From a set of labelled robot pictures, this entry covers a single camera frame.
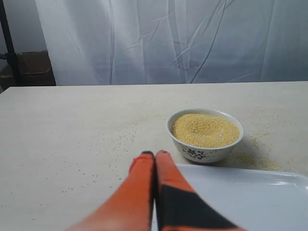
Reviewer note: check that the white floral ceramic bowl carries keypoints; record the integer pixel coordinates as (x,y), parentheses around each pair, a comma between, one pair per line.
(200,154)

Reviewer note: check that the tan grain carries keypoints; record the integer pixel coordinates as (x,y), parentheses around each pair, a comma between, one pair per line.
(205,131)

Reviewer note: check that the brown cardboard box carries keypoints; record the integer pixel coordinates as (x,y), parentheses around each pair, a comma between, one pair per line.
(35,69)

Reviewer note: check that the white rectangular plastic tray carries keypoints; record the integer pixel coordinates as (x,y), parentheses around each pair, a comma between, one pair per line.
(257,200)

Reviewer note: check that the black metal stand pole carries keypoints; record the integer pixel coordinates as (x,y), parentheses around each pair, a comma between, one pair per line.
(10,56)

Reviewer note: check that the white backdrop curtain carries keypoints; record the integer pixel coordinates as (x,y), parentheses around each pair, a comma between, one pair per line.
(121,42)

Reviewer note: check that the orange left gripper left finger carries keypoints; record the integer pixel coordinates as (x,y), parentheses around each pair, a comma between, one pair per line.
(130,207)

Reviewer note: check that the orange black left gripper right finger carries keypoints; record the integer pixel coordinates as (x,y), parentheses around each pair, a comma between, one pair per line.
(179,207)

